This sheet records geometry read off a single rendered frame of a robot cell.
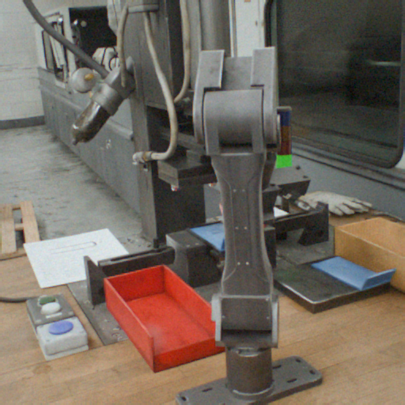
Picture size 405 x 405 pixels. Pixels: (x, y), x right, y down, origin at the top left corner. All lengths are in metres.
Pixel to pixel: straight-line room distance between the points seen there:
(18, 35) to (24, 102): 1.05
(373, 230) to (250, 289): 0.60
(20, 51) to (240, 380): 9.64
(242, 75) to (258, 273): 0.25
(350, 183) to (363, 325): 0.88
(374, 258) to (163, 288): 0.41
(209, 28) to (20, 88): 9.26
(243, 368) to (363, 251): 0.48
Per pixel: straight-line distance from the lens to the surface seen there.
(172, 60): 1.16
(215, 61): 0.73
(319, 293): 1.08
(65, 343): 0.98
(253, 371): 0.80
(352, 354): 0.94
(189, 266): 1.14
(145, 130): 1.33
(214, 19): 1.10
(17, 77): 10.29
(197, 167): 1.09
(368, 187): 1.78
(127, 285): 1.11
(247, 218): 0.72
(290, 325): 1.02
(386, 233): 1.32
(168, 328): 1.02
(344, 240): 1.24
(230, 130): 0.68
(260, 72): 0.71
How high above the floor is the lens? 1.38
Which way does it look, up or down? 16 degrees down
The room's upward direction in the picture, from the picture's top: 4 degrees counter-clockwise
